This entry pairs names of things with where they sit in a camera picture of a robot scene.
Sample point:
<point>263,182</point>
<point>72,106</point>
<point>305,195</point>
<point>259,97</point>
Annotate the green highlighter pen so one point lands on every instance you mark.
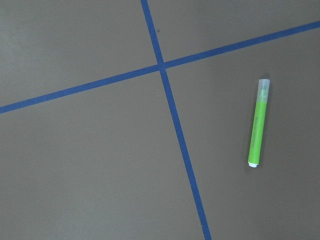
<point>258,123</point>

